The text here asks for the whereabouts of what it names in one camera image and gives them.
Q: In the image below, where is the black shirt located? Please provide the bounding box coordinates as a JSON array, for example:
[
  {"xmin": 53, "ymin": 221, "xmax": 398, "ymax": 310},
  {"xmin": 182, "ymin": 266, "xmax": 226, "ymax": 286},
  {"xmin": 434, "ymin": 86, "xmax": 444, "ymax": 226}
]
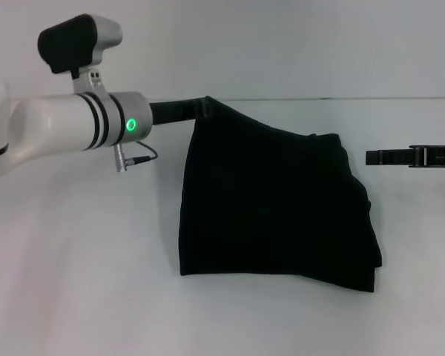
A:
[{"xmin": 178, "ymin": 95, "xmax": 386, "ymax": 294}]

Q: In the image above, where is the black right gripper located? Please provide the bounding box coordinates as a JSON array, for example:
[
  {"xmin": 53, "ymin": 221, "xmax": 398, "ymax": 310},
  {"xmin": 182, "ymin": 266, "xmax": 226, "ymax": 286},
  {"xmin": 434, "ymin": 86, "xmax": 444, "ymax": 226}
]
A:
[{"xmin": 365, "ymin": 145, "xmax": 445, "ymax": 169}]

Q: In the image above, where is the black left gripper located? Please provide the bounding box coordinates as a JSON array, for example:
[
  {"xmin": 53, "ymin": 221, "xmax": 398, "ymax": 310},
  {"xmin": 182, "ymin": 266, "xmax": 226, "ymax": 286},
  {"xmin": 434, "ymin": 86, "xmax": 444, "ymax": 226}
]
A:
[{"xmin": 148, "ymin": 95, "xmax": 217, "ymax": 128}]

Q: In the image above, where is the silver left camera mount bracket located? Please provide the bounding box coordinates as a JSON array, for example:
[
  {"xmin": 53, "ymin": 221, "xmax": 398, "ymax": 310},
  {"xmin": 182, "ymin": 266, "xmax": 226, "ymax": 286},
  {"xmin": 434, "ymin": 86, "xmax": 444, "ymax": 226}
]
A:
[{"xmin": 70, "ymin": 65, "xmax": 109, "ymax": 96}]

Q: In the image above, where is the left gripper cable with plugs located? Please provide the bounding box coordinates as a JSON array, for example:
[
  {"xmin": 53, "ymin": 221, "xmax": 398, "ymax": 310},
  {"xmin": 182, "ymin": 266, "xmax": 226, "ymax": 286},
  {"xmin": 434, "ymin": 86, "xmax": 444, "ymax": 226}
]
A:
[{"xmin": 113, "ymin": 139, "xmax": 159, "ymax": 173}]

